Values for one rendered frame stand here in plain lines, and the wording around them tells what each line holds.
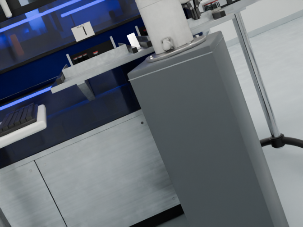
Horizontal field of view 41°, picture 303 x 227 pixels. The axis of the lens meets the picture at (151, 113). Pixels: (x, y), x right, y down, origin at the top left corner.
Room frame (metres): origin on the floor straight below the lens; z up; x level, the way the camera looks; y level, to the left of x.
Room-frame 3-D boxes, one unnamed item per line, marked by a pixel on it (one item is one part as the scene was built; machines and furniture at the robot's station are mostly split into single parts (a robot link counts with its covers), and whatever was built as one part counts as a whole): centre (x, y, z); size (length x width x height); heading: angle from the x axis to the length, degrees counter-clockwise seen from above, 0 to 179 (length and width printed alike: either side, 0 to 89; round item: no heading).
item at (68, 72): (1.75, 0.13, 0.90); 0.34 x 0.26 x 0.04; 4
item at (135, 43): (1.61, -0.05, 0.91); 0.14 x 0.03 x 0.06; 3
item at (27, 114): (1.51, 0.46, 0.82); 0.40 x 0.14 x 0.02; 10
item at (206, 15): (1.71, -0.21, 0.90); 0.34 x 0.26 x 0.04; 4
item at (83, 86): (1.66, 0.21, 0.80); 0.34 x 0.03 x 0.13; 4
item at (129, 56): (1.69, -0.04, 0.87); 0.70 x 0.48 x 0.02; 94
